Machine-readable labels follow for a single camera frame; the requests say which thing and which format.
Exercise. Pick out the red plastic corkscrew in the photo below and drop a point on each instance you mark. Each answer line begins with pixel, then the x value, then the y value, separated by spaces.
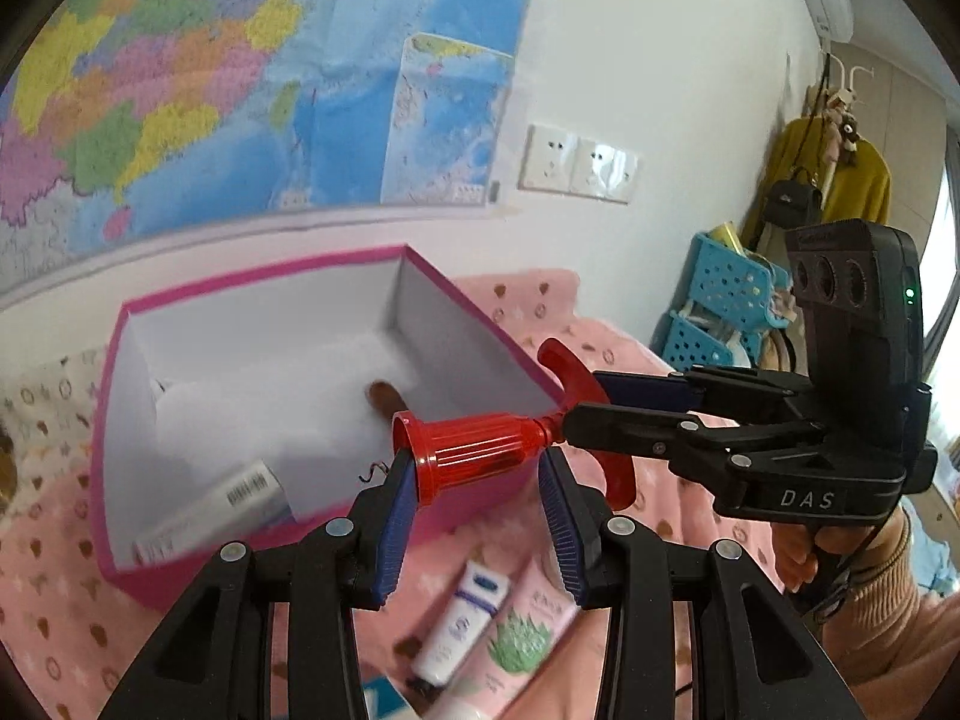
pixel 480 450

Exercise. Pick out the black handbag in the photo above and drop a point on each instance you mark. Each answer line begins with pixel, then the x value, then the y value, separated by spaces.
pixel 791 204

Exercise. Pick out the white coat hook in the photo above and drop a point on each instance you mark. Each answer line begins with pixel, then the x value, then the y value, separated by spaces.
pixel 844 82

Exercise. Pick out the pink printed blanket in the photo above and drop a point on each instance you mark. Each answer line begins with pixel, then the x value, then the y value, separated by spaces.
pixel 45 577

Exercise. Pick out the white and blue tube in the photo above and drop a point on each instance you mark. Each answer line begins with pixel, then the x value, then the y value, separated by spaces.
pixel 465 615

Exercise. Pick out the person's right hand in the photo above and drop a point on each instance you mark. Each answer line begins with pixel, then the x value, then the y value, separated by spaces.
pixel 789 559

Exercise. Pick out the colourful wall map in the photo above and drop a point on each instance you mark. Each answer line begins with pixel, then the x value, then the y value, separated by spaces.
pixel 225 90

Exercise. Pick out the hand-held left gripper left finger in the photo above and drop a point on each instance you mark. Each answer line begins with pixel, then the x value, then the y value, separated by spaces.
pixel 397 510

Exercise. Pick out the white wall socket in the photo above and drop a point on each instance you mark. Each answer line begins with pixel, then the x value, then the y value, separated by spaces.
pixel 549 157
pixel 606 169

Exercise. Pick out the white tube with barcode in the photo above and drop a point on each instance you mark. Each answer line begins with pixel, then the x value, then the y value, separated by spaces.
pixel 217 510

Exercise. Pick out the brown plush toy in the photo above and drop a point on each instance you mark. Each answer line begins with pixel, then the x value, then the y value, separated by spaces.
pixel 847 136

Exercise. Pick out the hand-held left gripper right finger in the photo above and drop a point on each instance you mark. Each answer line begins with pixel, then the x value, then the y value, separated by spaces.
pixel 562 525

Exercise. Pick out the small brown object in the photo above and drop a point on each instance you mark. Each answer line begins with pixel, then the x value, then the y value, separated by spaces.
pixel 384 397

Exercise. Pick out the pink aloe print tube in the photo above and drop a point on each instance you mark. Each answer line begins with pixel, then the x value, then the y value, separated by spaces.
pixel 525 630

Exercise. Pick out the pink cardboard box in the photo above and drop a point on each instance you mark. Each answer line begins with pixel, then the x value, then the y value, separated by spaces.
pixel 247 360

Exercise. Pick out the blue and white carton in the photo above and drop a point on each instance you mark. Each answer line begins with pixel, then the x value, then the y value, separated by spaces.
pixel 386 701

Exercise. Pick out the yellow coat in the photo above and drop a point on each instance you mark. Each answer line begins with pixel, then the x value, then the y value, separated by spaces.
pixel 862 187

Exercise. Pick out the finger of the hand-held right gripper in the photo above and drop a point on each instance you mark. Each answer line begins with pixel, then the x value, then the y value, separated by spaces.
pixel 645 390
pixel 622 431

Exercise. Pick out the person's right forearm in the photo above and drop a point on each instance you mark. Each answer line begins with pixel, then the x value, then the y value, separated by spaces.
pixel 900 615

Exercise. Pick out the blue perforated plastic basket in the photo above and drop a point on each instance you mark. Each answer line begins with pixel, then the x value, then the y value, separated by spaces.
pixel 697 345
pixel 724 285

